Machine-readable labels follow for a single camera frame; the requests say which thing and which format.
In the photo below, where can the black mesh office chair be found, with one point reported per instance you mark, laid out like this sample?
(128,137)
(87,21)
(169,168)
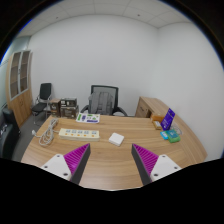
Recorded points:
(105,88)

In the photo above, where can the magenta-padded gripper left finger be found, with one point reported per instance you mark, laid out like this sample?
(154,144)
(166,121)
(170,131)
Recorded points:
(68,165)

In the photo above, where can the cream power strip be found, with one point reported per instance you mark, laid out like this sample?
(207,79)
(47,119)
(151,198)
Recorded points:
(79,134)

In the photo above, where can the small black cardboard box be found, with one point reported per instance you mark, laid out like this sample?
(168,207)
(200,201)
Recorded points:
(69,102)

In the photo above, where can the green packet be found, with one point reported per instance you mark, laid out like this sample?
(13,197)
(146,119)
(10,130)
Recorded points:
(174,136)

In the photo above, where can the white charger block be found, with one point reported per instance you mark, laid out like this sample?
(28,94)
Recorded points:
(116,139)

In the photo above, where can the orange box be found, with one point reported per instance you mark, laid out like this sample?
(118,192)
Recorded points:
(156,118)

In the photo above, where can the dark brown cardboard box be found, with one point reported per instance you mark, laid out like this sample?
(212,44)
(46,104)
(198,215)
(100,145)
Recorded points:
(55,107)

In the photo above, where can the purple packet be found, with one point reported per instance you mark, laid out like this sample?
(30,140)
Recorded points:
(167,119)

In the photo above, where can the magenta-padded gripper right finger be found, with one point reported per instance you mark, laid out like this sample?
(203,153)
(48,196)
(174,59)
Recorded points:
(155,165)

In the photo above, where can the grey backpack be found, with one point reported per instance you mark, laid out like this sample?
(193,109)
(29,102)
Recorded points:
(101,102)

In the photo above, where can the small tan box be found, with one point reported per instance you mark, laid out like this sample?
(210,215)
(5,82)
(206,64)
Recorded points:
(157,125)

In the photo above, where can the printed sticker sheet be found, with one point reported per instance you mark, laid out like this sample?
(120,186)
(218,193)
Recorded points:
(88,118)

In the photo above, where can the large black cardboard box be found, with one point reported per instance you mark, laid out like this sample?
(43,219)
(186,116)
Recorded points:
(70,112)

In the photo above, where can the black leather chair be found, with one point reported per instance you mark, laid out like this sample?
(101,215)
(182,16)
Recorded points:
(8,133)

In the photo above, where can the wooden side desk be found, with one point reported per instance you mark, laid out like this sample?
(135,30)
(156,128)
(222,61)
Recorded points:
(148,106)

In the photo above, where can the wooden shelf cabinet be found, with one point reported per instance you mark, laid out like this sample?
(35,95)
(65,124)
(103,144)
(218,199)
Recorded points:
(18,103)

